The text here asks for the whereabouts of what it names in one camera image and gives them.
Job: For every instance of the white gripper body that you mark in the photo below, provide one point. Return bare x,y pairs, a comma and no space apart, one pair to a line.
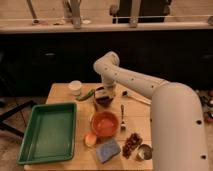
109,88

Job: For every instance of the dark purple bowl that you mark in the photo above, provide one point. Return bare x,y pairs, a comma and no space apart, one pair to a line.
102,97

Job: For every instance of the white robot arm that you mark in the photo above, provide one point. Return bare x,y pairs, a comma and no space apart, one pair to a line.
177,123

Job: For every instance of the orange bowl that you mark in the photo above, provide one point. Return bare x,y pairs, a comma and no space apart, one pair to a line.
104,124

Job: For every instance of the green chili pepper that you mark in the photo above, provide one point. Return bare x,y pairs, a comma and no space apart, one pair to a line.
86,96

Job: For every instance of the white cup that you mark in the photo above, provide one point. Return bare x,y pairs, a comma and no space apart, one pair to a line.
75,87

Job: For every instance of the silver fork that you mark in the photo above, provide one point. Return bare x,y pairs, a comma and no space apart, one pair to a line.
123,124

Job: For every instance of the peach fruit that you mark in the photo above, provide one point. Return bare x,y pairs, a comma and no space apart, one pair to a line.
90,139

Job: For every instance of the bunch of dark grapes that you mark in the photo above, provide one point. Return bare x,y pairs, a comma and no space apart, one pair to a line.
131,143

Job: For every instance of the blue sponge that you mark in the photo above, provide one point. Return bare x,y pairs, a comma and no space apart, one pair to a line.
107,150

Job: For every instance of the small metal cup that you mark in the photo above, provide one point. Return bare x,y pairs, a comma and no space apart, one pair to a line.
144,152

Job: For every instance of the green plastic tray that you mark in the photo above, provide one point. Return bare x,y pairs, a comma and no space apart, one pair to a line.
50,134

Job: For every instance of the black chair base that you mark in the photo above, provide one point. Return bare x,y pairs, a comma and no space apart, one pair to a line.
10,113

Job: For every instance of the wooden handled spoon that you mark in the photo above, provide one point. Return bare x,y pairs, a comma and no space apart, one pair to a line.
129,95

